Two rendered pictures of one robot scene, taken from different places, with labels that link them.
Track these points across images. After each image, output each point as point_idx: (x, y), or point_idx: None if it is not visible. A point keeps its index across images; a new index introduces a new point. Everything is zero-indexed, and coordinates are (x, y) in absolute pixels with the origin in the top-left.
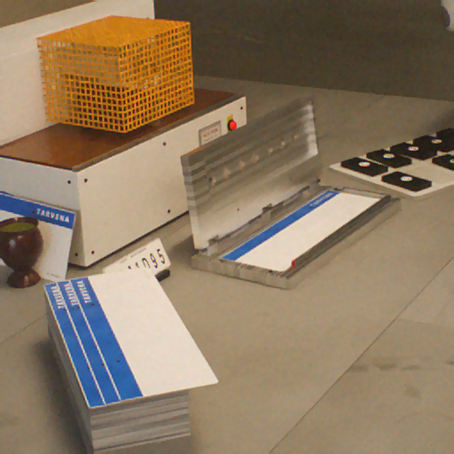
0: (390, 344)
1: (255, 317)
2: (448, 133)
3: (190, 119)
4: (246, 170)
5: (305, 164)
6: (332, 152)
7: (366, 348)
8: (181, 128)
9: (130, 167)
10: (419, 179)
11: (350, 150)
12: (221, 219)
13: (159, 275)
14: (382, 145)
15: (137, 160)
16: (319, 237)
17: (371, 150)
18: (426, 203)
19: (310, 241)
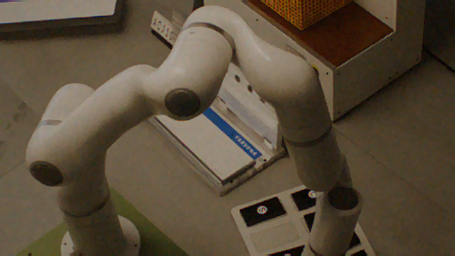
0: (34, 125)
1: (98, 80)
2: None
3: (279, 29)
4: None
5: (260, 122)
6: (380, 194)
7: (37, 115)
8: (271, 26)
9: (233, 5)
10: (256, 219)
11: (379, 207)
12: None
13: (171, 46)
14: (381, 234)
15: (237, 7)
16: (174, 125)
17: (372, 222)
18: (221, 216)
19: (170, 119)
